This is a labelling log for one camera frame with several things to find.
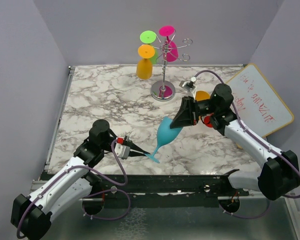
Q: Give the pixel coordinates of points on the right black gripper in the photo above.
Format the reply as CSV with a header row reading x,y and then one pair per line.
x,y
186,117

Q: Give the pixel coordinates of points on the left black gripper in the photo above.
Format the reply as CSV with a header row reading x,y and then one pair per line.
x,y
136,150

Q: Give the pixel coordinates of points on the red wine glass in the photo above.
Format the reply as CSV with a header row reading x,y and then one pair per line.
x,y
207,121

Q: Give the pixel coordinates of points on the blue wine glass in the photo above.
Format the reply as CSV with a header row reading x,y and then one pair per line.
x,y
164,136

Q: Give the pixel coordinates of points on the yellow wine glass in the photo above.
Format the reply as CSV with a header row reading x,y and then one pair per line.
x,y
202,95

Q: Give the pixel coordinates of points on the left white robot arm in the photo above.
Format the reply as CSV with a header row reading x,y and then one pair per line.
x,y
33,214

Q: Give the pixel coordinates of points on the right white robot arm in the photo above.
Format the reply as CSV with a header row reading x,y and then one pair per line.
x,y
279,169

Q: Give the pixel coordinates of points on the chrome wine glass rack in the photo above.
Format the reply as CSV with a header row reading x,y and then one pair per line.
x,y
163,90

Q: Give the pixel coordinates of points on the orange wine glass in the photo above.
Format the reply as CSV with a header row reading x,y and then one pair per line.
x,y
145,67

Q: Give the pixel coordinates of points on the pink wine glass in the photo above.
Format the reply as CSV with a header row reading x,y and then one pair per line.
x,y
168,31

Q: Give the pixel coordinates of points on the green wine glass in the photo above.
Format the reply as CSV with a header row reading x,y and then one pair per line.
x,y
148,37

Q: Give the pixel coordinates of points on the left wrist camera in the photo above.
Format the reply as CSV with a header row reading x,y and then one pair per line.
x,y
122,151

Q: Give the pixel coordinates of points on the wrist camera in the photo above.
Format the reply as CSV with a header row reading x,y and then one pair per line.
x,y
189,86
122,151

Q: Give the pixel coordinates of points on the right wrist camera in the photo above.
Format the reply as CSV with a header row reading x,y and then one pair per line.
x,y
189,86

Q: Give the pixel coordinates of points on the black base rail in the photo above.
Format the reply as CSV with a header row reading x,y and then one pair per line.
x,y
162,191

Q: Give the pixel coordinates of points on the whiteboard with yellow frame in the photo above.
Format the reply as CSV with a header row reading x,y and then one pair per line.
x,y
258,105

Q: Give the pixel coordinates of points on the aluminium frame rail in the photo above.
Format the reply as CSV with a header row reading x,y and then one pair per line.
x,y
71,71

